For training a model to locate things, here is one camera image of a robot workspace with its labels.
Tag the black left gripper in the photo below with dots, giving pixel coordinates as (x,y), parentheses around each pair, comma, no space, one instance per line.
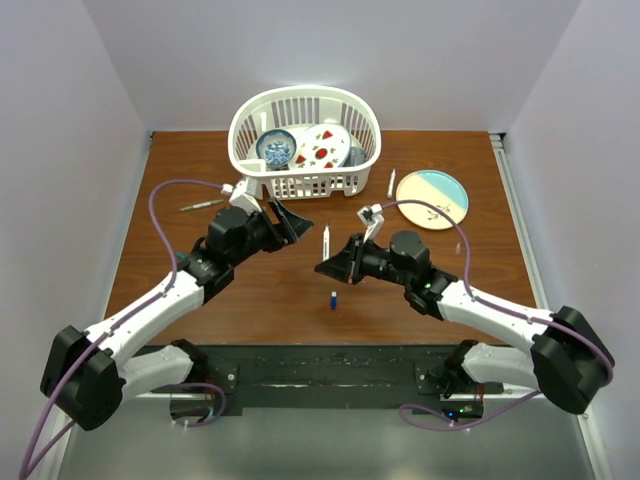
(293,226)

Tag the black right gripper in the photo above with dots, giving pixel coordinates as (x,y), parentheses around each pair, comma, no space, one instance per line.
(347,265)

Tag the white pen with teal tip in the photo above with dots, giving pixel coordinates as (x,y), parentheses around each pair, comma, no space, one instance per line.
(326,242)

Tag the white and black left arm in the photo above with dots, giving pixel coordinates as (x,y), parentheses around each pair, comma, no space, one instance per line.
(90,373)

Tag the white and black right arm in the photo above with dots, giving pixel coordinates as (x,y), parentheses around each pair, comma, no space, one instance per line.
(555,353)

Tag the grey green pen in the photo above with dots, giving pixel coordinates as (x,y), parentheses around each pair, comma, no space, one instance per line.
(201,205)

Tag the white pen with blue end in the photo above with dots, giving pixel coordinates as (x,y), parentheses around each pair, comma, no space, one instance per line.
(391,185)

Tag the blue patterned bowl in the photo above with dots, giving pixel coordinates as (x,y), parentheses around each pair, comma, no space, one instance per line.
(276,147)

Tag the watermelon pattern plate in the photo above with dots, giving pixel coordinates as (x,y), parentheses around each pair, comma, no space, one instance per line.
(322,146)

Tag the grey cup in basket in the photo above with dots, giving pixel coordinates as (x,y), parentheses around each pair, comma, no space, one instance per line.
(357,156)

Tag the white plastic dish basket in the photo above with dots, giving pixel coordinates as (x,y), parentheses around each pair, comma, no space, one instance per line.
(294,109)

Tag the cream and blue plate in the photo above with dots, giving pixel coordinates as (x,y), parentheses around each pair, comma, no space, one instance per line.
(438,189)

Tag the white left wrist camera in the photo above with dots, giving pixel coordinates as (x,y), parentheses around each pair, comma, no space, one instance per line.
(245,194)

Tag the aluminium frame rail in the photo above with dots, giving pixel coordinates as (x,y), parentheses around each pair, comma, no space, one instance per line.
(520,220)

